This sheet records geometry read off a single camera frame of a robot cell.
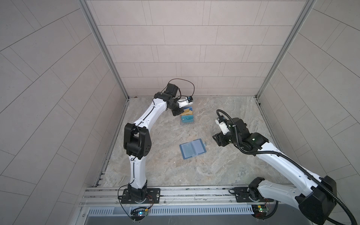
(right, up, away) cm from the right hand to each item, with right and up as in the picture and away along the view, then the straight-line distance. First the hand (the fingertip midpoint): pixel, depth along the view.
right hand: (215, 135), depth 78 cm
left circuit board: (-39, -34, -13) cm, 53 cm away
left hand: (-18, +17, +12) cm, 27 cm away
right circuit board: (+20, -35, -10) cm, 41 cm away
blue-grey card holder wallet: (-13, -10, +9) cm, 19 cm away
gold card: (-16, +13, +14) cm, 24 cm away
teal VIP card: (-15, +8, +22) cm, 27 cm away
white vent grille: (-46, -35, -10) cm, 58 cm away
